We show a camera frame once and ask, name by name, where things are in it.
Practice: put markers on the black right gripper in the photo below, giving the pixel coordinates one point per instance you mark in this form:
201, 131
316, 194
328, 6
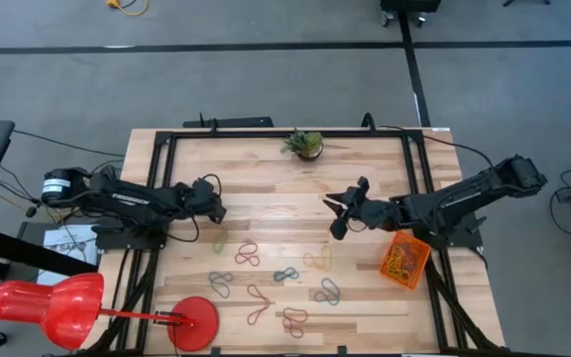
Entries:
372, 213

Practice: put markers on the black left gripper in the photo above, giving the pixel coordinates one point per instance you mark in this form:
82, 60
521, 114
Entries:
198, 194

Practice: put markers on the light green rubber band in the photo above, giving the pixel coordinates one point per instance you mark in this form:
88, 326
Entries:
218, 245

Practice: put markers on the large yellow rubber band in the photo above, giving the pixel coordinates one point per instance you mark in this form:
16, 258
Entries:
394, 263

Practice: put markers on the blue rubber band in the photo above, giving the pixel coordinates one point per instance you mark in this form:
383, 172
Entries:
335, 290
214, 280
285, 273

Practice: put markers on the orange plastic mesh bin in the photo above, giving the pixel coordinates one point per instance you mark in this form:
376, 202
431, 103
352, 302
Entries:
422, 258

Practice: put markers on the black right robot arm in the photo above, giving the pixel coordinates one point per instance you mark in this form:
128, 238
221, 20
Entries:
474, 196

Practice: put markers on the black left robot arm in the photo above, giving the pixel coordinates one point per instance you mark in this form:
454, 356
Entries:
127, 198

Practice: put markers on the potted succulent plant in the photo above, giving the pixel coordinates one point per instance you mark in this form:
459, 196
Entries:
305, 145

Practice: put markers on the black box with antennas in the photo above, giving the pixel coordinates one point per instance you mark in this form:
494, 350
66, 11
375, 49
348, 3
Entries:
236, 122

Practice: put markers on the white paper sheet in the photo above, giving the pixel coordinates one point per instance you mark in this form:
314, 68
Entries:
62, 248

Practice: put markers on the small black plug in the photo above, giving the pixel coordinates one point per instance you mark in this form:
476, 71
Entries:
31, 211

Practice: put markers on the red desk lamp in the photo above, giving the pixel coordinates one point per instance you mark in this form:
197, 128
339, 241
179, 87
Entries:
67, 310

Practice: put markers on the black rolling stand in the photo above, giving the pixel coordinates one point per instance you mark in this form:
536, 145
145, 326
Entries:
18, 248

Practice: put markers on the black cart with casters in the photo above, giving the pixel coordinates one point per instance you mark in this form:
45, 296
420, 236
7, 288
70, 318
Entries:
409, 5

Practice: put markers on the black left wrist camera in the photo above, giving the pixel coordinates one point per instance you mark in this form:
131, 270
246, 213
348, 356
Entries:
217, 213

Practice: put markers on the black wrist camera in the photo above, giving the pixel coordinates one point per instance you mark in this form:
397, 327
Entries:
217, 213
339, 229

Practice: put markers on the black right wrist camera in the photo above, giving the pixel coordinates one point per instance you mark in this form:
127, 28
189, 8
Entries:
339, 229

